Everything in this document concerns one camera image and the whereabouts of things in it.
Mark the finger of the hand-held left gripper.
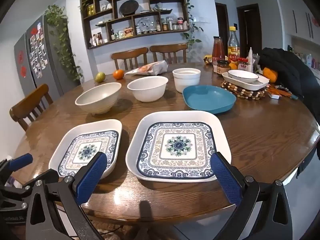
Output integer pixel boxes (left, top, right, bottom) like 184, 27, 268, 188
0, 153, 33, 178
0, 177, 34, 212

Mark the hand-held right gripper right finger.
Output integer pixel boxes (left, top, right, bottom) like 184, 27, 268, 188
209, 151, 293, 240

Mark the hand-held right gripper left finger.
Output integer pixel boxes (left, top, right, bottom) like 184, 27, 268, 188
25, 152, 108, 240

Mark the small patterned square plate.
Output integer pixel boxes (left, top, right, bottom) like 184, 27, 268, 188
48, 119, 123, 180

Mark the large patterned square plate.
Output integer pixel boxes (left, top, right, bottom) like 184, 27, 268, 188
125, 110, 232, 183

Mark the beige round bowl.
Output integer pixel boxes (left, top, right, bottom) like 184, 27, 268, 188
75, 82, 122, 115

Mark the blue square plate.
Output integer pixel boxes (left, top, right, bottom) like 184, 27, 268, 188
182, 85, 237, 114

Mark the white round bowl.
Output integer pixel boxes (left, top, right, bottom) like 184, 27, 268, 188
127, 76, 169, 103

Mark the white straight-sided bowl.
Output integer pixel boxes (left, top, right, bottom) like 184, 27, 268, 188
172, 68, 201, 93

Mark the wooden dining chair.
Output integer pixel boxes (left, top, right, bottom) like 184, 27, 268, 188
149, 43, 188, 64
111, 47, 149, 71
9, 83, 54, 132

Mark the wooden beaded trivet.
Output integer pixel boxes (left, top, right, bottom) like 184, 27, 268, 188
220, 79, 270, 102

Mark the white rectangular dish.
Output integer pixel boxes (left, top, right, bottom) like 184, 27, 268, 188
222, 72, 270, 90

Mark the grey refrigerator with magnets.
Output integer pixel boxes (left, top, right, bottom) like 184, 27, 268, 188
14, 14, 83, 98

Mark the white oval dish dark rim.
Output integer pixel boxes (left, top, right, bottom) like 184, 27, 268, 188
227, 69, 260, 84

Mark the brown sauce jar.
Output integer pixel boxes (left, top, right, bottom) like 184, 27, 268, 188
216, 60, 230, 77

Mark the large orange fruit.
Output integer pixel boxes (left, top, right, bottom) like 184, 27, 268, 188
262, 67, 278, 83

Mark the red sauce jar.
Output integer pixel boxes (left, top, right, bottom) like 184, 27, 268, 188
237, 58, 249, 72

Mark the bagged bread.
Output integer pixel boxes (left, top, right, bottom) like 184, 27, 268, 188
124, 60, 168, 76

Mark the black jacket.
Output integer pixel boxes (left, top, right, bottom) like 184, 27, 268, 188
257, 47, 320, 103

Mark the red sauce bottle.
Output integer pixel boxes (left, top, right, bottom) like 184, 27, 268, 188
212, 36, 225, 67

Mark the yellow cap vinegar bottle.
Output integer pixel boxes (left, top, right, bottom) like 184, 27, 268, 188
228, 26, 241, 64

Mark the trailing green plant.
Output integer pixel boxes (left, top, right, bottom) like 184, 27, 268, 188
44, 4, 84, 82

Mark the dark wooden door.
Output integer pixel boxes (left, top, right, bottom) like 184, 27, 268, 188
236, 4, 262, 52
215, 2, 229, 46

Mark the trailing vine plant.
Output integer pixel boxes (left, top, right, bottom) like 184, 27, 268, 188
182, 0, 202, 47

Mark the round metal ornament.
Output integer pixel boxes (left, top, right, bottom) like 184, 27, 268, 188
136, 17, 153, 33

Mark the dark round platter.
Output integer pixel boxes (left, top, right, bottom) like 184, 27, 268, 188
119, 0, 139, 15

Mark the dark wooden wall shelf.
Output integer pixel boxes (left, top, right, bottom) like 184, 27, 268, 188
79, 0, 189, 50

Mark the white wall cabinet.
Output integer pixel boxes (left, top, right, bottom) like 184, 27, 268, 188
276, 0, 320, 40

